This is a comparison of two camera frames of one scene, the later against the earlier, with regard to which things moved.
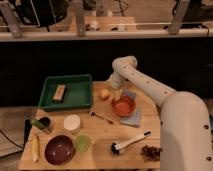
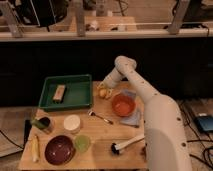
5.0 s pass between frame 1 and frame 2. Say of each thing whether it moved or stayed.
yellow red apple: stayed
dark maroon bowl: stayed
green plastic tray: stayed
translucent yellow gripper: moved
